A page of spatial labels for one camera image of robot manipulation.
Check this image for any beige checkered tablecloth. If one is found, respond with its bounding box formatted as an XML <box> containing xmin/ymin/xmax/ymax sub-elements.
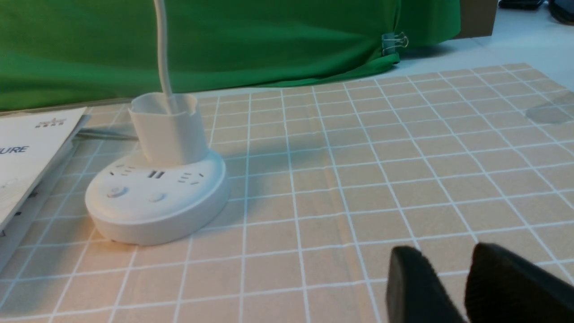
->
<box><xmin>1</xmin><ymin>64</ymin><xmax>574</xmax><ymax>323</ymax></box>

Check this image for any cardboard box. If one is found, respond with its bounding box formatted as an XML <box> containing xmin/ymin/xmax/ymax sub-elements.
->
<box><xmin>454</xmin><ymin>0</ymin><xmax>499</xmax><ymax>39</ymax></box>

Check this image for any white product brochure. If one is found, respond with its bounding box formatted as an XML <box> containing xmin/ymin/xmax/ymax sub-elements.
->
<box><xmin>0</xmin><ymin>108</ymin><xmax>89</xmax><ymax>229</ymax></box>

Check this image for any white desk lamp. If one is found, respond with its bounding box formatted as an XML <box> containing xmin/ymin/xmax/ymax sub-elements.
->
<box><xmin>85</xmin><ymin>0</ymin><xmax>230</xmax><ymax>245</ymax></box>

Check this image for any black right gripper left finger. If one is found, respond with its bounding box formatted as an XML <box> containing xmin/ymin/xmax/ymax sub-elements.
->
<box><xmin>386</xmin><ymin>245</ymin><xmax>466</xmax><ymax>323</ymax></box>

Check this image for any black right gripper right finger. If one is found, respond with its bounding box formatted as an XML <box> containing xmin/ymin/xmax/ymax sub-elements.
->
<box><xmin>465</xmin><ymin>243</ymin><xmax>574</xmax><ymax>323</ymax></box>

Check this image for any middle stacked book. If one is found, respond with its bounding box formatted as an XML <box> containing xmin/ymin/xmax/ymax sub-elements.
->
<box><xmin>1</xmin><ymin>115</ymin><xmax>90</xmax><ymax>270</ymax></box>

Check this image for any green backdrop cloth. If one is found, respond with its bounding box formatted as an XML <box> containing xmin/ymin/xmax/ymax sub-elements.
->
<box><xmin>0</xmin><ymin>0</ymin><xmax>461</xmax><ymax>111</ymax></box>

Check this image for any silver binder clip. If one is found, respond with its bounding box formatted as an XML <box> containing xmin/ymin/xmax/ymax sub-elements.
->
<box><xmin>381</xmin><ymin>32</ymin><xmax>409</xmax><ymax>57</ymax></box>

